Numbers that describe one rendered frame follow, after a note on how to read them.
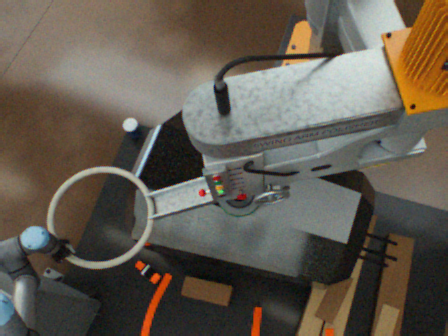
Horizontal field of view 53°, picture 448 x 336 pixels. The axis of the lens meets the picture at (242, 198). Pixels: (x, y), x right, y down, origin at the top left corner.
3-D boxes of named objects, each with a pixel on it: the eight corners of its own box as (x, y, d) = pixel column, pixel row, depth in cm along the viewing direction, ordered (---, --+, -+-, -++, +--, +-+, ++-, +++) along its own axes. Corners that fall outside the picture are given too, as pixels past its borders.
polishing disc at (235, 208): (264, 212, 214) (264, 211, 213) (220, 218, 215) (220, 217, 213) (258, 170, 221) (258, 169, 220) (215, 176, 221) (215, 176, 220)
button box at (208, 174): (231, 189, 177) (225, 163, 150) (232, 196, 177) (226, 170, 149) (211, 193, 177) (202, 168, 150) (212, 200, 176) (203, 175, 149)
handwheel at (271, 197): (284, 180, 189) (286, 167, 174) (289, 202, 186) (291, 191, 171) (249, 187, 188) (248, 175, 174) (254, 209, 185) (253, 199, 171)
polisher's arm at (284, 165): (400, 124, 200) (441, 60, 154) (415, 172, 194) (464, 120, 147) (238, 157, 200) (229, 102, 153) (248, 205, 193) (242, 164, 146)
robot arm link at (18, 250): (0, 276, 176) (32, 263, 178) (-15, 252, 172) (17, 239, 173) (6, 265, 185) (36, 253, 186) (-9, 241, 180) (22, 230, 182)
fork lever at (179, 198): (286, 147, 199) (283, 143, 194) (295, 188, 193) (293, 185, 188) (148, 189, 216) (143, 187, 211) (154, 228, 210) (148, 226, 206)
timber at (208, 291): (184, 296, 289) (180, 294, 277) (188, 277, 292) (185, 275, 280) (229, 307, 285) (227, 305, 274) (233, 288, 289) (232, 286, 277)
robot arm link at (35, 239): (16, 230, 175) (41, 220, 176) (30, 237, 187) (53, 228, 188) (22, 252, 173) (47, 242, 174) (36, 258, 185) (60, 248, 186)
